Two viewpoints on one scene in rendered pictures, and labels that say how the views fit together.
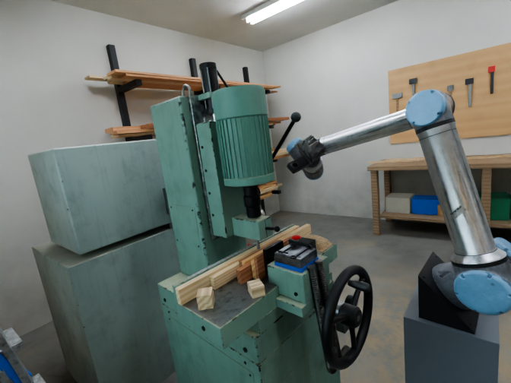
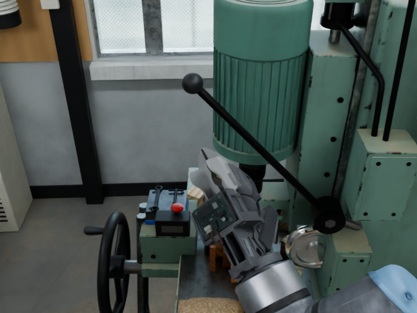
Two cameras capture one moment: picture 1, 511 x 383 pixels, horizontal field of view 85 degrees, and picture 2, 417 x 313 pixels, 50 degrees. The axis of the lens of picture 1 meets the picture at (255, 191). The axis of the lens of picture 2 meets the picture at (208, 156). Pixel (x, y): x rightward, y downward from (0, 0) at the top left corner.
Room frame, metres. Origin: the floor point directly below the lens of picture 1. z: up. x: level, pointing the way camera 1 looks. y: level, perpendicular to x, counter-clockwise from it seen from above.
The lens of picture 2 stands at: (1.49, -0.61, 1.71)
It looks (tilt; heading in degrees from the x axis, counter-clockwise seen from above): 34 degrees down; 137
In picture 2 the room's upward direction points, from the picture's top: straight up
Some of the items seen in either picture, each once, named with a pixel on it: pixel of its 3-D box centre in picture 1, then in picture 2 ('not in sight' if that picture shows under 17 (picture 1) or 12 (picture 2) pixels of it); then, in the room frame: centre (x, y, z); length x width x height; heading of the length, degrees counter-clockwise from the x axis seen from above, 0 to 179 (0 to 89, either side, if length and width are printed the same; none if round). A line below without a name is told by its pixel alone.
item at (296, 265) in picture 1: (298, 251); (168, 209); (0.81, -0.11, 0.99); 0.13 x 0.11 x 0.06; 135
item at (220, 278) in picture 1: (269, 251); not in sight; (1.00, -0.02, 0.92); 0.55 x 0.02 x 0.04; 135
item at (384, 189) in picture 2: not in sight; (379, 176); (1.22, 0.06, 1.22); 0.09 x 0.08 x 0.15; 45
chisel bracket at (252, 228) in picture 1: (252, 227); (258, 205); (0.98, 0.03, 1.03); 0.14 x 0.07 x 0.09; 45
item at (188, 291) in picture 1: (249, 257); not in sight; (0.96, 0.05, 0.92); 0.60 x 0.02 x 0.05; 135
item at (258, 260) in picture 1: (275, 257); (213, 230); (0.90, -0.04, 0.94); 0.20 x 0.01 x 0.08; 135
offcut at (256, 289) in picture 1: (255, 288); (195, 196); (0.75, 0.03, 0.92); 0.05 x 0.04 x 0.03; 17
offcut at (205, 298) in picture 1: (205, 298); not in sight; (0.72, 0.18, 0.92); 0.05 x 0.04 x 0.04; 3
